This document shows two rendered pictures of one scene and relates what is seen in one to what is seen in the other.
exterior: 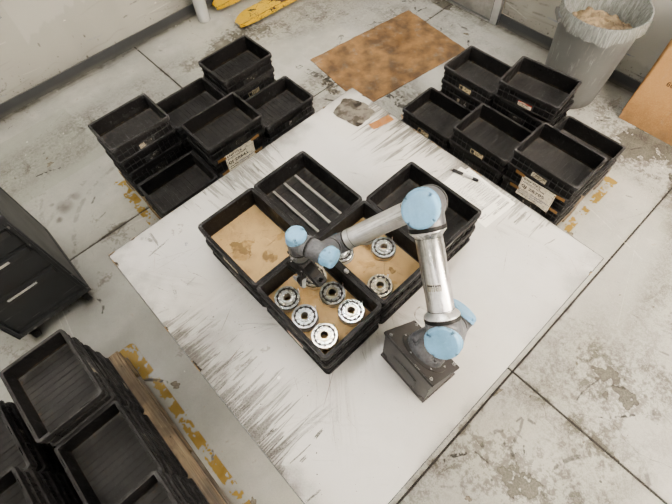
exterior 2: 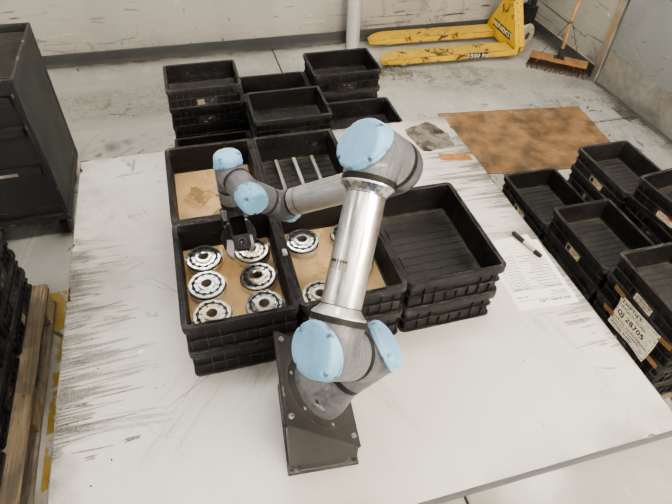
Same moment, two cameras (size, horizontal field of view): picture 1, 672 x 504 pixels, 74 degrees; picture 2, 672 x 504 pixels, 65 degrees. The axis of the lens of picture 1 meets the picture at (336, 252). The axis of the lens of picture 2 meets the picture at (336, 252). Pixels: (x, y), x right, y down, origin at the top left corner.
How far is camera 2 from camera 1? 75 cm
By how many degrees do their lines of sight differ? 20
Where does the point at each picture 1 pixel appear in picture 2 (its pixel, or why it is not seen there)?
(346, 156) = not seen: hidden behind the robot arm
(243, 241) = (207, 190)
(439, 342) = (308, 344)
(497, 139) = (611, 249)
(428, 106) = (542, 190)
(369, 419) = (205, 457)
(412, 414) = (264, 482)
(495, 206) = (548, 293)
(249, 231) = not seen: hidden behind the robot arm
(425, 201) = (369, 131)
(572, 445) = not seen: outside the picture
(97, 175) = (160, 133)
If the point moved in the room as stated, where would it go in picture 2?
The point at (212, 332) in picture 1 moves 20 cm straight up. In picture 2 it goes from (112, 271) to (95, 226)
